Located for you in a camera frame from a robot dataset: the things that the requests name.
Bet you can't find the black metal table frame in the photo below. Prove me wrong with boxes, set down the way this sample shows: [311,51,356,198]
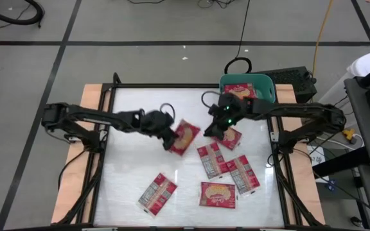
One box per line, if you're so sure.
[56,72,326,231]

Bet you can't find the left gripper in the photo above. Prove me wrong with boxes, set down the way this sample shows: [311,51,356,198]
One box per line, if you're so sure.
[139,110,181,151]

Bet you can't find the black desk leg bar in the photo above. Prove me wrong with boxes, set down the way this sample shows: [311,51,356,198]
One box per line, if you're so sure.
[312,146,370,178]

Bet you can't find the teal plastic basket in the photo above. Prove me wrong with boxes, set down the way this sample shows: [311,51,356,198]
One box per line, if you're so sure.
[219,73,276,104]

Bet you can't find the thick black hose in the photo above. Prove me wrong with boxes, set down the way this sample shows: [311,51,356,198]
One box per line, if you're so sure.
[0,0,46,29]

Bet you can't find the white paper sheet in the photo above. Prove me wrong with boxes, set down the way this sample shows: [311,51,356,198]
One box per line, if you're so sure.
[306,146,326,184]

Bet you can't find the yellow plug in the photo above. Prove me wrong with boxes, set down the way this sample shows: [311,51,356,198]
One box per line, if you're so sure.
[342,128,357,144]

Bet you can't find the tangled black cables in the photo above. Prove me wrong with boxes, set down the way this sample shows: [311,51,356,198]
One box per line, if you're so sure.
[197,0,237,10]

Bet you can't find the white cable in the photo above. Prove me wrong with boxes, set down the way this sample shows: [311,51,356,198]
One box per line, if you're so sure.
[316,133,365,150]

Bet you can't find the black coiled floor cable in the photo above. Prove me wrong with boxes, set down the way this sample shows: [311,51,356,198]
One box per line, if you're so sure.
[224,0,253,75]

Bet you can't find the white bin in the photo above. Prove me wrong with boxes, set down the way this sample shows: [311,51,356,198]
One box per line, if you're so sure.
[316,52,370,110]

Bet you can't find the light brown wooden board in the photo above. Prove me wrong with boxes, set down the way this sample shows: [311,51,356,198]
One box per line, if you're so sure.
[50,83,326,225]

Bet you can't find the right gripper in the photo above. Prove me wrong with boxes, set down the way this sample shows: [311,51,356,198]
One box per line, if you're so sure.
[203,93,256,141]

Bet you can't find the red popcorn bag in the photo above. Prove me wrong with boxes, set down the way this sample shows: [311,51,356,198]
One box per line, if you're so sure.
[168,119,202,157]
[198,182,237,209]
[223,82,259,100]
[196,142,230,180]
[225,154,261,196]
[211,126,243,151]
[137,172,179,217]

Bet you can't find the yellow extension cable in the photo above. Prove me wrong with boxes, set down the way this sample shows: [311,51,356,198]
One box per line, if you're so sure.
[310,0,335,110]

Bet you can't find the black vented equipment box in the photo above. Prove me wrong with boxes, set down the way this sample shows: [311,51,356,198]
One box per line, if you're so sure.
[252,66,318,103]

